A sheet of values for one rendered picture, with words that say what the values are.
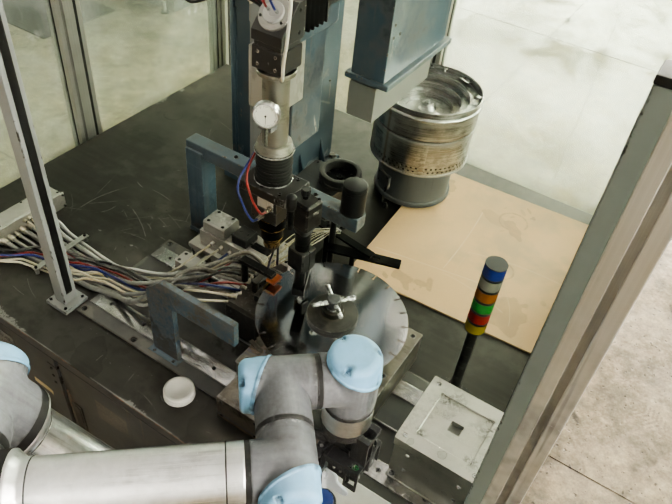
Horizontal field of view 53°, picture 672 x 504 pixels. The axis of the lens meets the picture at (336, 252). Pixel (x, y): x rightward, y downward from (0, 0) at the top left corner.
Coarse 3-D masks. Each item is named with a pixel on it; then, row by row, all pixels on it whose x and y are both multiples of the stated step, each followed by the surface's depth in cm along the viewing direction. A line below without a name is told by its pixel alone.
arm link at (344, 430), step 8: (328, 416) 94; (328, 424) 95; (336, 424) 94; (344, 424) 93; (352, 424) 93; (360, 424) 94; (368, 424) 96; (336, 432) 95; (344, 432) 94; (352, 432) 94; (360, 432) 95
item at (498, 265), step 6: (492, 258) 130; (498, 258) 131; (486, 264) 129; (492, 264) 129; (498, 264) 129; (504, 264) 129; (486, 270) 129; (492, 270) 128; (498, 270) 128; (504, 270) 128; (486, 276) 130; (492, 276) 129; (498, 276) 129; (504, 276) 130; (498, 282) 130
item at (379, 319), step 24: (336, 264) 156; (288, 288) 149; (312, 288) 149; (336, 288) 150; (360, 288) 150; (384, 288) 151; (264, 312) 143; (288, 312) 143; (360, 312) 145; (384, 312) 146; (264, 336) 138; (288, 336) 139; (312, 336) 139; (336, 336) 140; (384, 336) 141; (384, 360) 136
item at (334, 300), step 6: (330, 288) 143; (330, 294) 142; (336, 294) 141; (330, 300) 140; (336, 300) 140; (342, 300) 141; (348, 300) 141; (312, 306) 139; (318, 306) 140; (330, 306) 140; (336, 306) 139; (336, 312) 138
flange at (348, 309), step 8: (320, 296) 146; (344, 304) 145; (352, 304) 145; (312, 312) 143; (320, 312) 143; (328, 312) 141; (344, 312) 143; (352, 312) 144; (312, 320) 141; (320, 320) 141; (328, 320) 141; (336, 320) 141; (344, 320) 142; (352, 320) 142; (320, 328) 140; (328, 328) 140; (336, 328) 140; (344, 328) 140; (352, 328) 141
